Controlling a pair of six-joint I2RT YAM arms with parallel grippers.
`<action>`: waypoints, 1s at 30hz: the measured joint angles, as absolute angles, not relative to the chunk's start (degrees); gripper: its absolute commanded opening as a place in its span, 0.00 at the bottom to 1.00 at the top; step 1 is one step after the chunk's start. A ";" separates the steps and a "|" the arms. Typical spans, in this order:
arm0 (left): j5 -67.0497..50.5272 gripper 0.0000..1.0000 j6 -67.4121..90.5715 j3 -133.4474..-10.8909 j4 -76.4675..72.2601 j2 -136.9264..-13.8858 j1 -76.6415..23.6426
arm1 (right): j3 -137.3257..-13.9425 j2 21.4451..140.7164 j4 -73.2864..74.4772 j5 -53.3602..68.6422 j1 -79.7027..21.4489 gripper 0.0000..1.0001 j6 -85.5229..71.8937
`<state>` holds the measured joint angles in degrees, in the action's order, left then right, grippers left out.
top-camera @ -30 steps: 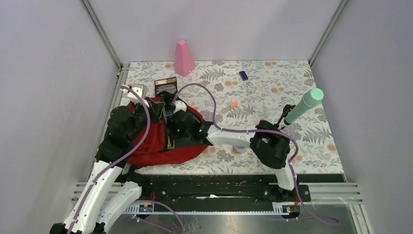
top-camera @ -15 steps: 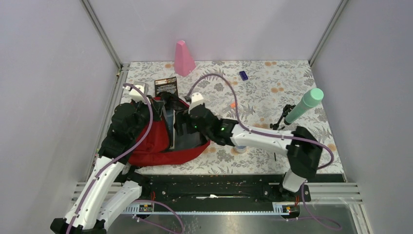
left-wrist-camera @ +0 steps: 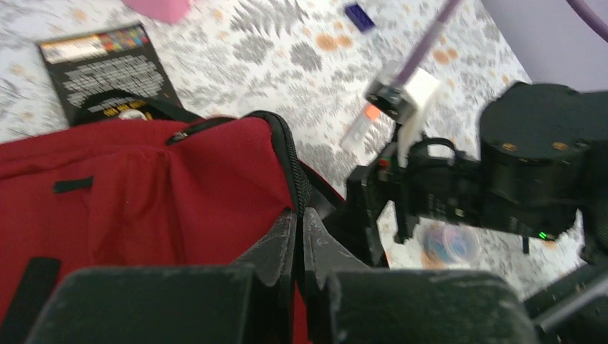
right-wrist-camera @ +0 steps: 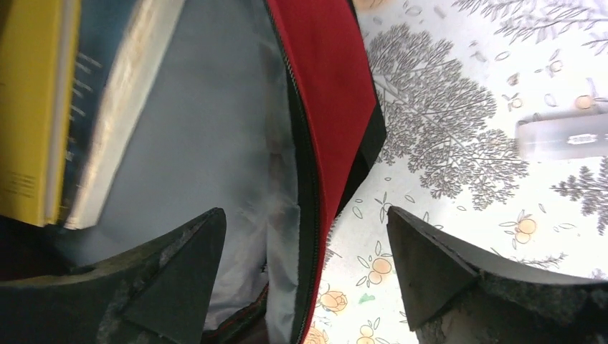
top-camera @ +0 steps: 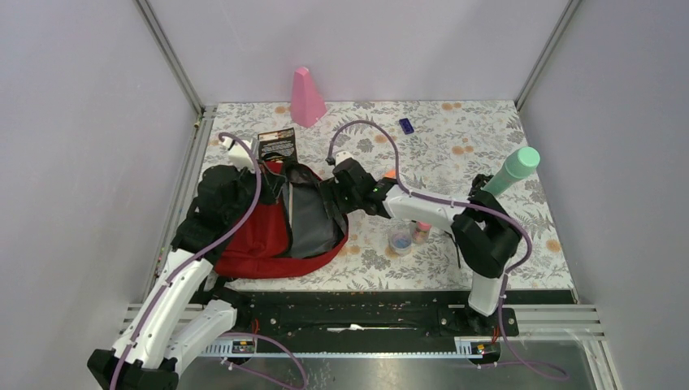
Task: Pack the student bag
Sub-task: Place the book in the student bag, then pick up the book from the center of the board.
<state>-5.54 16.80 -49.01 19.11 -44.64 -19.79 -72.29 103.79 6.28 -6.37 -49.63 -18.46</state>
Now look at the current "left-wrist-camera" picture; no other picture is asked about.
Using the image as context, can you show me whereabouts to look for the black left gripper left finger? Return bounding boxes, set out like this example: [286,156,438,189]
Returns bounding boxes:
[27,211,297,343]

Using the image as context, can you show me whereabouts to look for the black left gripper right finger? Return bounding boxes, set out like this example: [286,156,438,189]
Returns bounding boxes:
[303,208,537,343]

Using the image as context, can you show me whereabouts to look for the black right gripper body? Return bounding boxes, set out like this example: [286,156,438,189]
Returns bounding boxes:
[326,82,589,266]

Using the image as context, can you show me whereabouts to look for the red student backpack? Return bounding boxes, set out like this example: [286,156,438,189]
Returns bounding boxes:
[1,111,316,343]

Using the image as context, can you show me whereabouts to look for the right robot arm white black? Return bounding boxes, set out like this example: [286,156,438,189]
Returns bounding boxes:
[325,82,607,266]

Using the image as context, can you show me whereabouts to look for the clear cup with colourful bits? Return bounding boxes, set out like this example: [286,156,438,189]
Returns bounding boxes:
[419,222,481,267]

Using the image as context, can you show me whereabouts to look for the small purple eraser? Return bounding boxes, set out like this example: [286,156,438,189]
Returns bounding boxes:
[343,3,376,33]

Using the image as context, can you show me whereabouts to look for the floral table mat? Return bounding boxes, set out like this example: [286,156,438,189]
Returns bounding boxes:
[1,1,584,298]

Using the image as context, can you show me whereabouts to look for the pink cone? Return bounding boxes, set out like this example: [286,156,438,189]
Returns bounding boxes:
[122,0,192,24]

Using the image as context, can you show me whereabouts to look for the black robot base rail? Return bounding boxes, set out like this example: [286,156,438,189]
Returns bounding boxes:
[524,264,607,344]

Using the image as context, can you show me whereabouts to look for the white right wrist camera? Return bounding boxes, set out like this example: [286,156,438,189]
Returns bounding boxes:
[365,61,441,168]

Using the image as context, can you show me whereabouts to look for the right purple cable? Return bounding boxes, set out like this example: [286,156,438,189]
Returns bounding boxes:
[391,0,608,89]

